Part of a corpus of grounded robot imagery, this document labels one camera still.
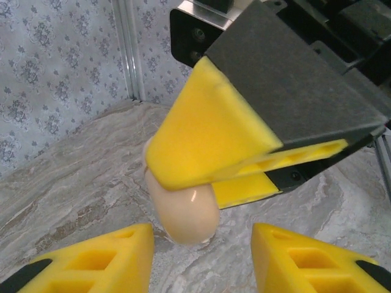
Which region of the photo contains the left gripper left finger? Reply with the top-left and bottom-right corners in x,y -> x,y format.
0,222 -> 155,293

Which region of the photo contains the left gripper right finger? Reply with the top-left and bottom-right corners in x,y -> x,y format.
252,222 -> 391,293

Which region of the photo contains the aluminium table side rail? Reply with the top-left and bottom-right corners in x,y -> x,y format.
373,121 -> 391,199

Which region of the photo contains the aluminium frame post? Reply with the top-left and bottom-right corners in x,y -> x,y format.
113,0 -> 145,102

